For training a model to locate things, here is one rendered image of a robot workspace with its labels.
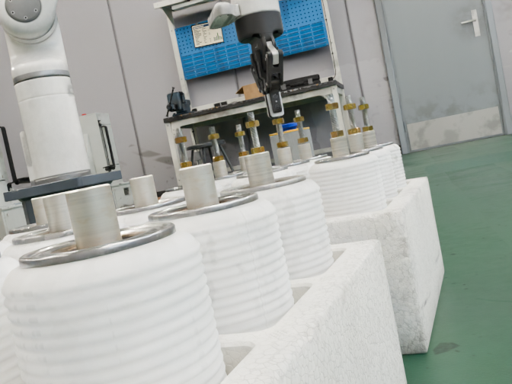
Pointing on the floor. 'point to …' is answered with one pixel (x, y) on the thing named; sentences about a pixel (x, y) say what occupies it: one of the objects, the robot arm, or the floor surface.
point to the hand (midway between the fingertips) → (274, 104)
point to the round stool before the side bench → (209, 152)
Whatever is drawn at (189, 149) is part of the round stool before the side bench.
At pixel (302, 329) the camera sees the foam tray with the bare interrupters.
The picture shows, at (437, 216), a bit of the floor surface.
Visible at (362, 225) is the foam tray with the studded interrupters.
